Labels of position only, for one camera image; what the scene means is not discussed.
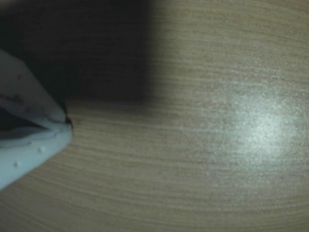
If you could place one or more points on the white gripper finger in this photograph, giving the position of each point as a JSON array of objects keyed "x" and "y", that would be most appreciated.
[
  {"x": 36, "y": 152},
  {"x": 24, "y": 96}
]

